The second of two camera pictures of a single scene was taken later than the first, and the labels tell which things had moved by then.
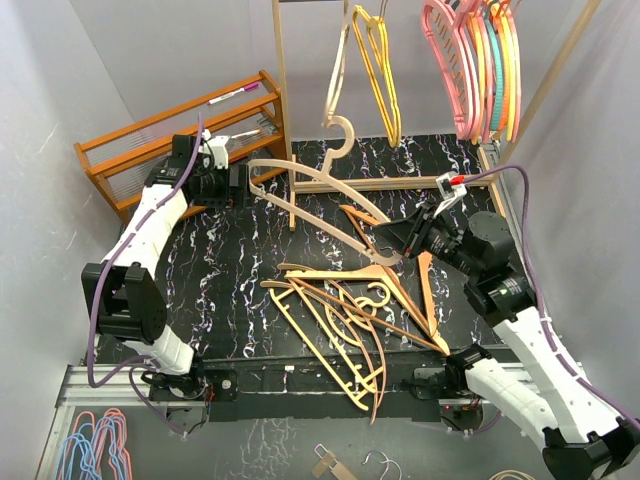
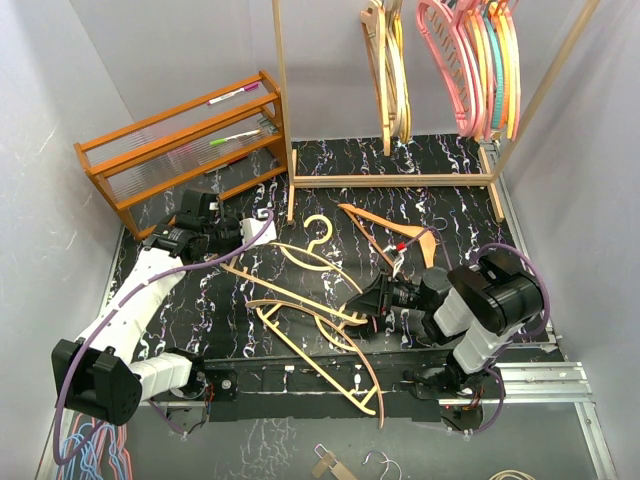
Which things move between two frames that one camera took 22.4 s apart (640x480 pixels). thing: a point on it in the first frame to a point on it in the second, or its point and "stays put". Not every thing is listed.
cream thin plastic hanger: (337, 330) to (316, 267)
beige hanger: (332, 118) to (394, 66)
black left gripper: (237, 196) to (236, 225)
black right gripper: (401, 234) to (373, 298)
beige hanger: (332, 178) to (401, 94)
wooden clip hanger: (337, 470) stays put
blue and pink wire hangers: (96, 450) stays put
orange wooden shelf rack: (248, 112) stays put
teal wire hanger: (497, 68) stays put
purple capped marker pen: (241, 90) stays put
